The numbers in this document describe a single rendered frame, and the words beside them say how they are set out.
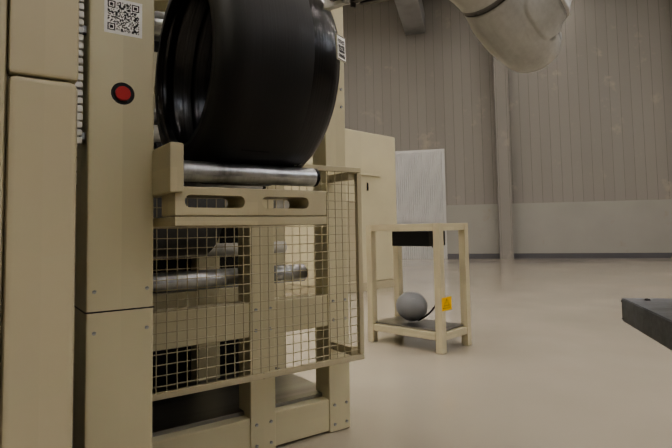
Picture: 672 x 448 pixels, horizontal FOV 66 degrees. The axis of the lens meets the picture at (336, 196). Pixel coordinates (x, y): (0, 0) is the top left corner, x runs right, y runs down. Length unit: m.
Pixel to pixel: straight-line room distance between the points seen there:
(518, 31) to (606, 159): 12.63
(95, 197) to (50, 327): 0.68
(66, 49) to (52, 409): 0.29
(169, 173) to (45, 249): 0.61
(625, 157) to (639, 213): 1.30
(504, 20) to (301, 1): 0.50
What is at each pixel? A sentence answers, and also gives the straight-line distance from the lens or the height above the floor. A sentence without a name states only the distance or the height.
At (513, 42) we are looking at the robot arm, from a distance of 0.88.
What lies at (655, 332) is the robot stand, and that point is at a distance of 0.87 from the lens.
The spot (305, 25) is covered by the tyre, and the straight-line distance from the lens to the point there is 1.17.
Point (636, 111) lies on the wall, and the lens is 13.80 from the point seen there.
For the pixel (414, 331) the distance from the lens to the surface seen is 3.46.
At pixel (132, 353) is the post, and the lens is 1.17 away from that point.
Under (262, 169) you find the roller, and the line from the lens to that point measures 1.17.
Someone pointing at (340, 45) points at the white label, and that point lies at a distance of 1.22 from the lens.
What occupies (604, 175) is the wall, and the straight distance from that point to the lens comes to 13.42.
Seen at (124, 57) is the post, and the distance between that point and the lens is 1.20.
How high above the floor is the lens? 0.78
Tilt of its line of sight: 4 degrees up
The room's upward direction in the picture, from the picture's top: 1 degrees counter-clockwise
